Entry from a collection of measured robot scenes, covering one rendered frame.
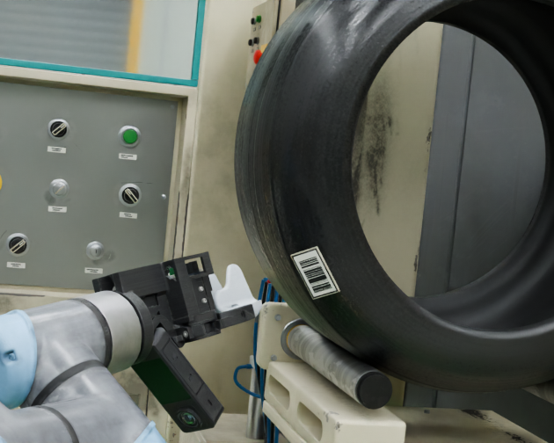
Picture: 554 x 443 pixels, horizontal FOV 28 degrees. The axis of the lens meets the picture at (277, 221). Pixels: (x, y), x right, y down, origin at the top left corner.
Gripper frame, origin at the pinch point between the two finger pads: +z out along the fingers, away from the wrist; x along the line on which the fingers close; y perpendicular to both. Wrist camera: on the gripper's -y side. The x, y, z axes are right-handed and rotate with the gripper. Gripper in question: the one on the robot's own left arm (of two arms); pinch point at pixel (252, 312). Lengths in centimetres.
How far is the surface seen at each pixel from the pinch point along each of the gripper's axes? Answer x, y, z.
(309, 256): -0.1, 4.3, 12.6
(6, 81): 64, 46, 32
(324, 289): 0.0, 0.1, 14.0
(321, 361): 11.2, -9.3, 25.0
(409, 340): -5.6, -8.3, 20.1
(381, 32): -13.3, 26.9, 19.0
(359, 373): 0.4, -10.6, 17.0
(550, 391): -11.9, -20.3, 39.8
